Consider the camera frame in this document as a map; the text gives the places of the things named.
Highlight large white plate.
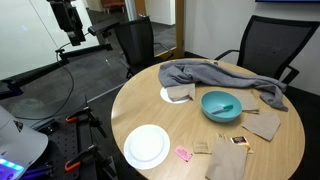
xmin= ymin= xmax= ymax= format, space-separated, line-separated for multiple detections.
xmin=124 ymin=124 xmax=170 ymax=170

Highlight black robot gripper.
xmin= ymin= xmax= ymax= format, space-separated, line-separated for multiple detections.
xmin=47 ymin=0 xmax=85 ymax=46

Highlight black cable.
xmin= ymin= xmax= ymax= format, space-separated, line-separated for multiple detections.
xmin=13 ymin=31 xmax=91 ymax=121

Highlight brown sugar packet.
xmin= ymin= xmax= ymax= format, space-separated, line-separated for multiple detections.
xmin=193 ymin=141 xmax=211 ymax=154

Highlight teal marker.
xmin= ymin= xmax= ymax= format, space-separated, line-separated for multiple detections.
xmin=211 ymin=105 xmax=234 ymax=114

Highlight teal plastic bowl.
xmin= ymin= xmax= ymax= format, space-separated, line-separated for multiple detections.
xmin=200 ymin=91 xmax=242 ymax=122

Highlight brown napkin on small plate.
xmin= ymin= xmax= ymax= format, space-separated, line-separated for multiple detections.
xmin=167 ymin=84 xmax=195 ymax=101

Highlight black office chair by door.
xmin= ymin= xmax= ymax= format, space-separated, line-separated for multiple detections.
xmin=88 ymin=16 xmax=174 ymax=79

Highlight black orange sauce packet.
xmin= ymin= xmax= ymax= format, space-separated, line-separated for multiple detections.
xmin=231 ymin=136 xmax=253 ymax=153

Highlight black office chair near wall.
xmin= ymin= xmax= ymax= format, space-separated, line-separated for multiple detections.
xmin=214 ymin=14 xmax=320 ymax=86

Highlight white grey robot base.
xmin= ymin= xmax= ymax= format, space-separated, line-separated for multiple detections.
xmin=0 ymin=106 xmax=48 ymax=180

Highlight grey sweatshirt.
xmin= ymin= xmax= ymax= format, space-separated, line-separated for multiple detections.
xmin=158 ymin=59 xmax=288 ymax=112

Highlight brown napkin behind bowl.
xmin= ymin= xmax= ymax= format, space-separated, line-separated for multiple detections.
xmin=232 ymin=90 xmax=259 ymax=113

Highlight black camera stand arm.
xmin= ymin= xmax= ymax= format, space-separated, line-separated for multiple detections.
xmin=0 ymin=44 xmax=112 ymax=99

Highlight pink sweetener packet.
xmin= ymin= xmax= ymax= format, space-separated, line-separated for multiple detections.
xmin=175 ymin=146 xmax=193 ymax=162

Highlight large brown paper napkin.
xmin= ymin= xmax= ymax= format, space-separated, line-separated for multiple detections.
xmin=205 ymin=138 xmax=247 ymax=180

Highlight small white plate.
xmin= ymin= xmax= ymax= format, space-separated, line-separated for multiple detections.
xmin=160 ymin=87 xmax=190 ymax=104

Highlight black clamp with orange handle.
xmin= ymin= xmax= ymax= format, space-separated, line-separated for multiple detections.
xmin=65 ymin=106 xmax=107 ymax=138

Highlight brown napkin right of bowl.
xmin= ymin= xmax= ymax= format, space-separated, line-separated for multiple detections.
xmin=242 ymin=111 xmax=281 ymax=141

